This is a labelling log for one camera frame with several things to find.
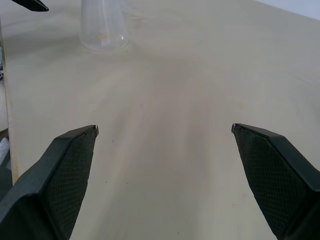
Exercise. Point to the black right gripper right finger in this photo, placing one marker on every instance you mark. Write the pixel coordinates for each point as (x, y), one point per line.
(275, 180)

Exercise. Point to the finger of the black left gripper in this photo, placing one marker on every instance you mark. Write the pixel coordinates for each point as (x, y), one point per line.
(50, 185)

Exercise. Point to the black pointed right gripper left finger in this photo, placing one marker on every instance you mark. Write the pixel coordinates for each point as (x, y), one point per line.
(32, 5)

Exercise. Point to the clear glass flask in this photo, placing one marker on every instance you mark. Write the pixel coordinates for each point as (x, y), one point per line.
(103, 27)

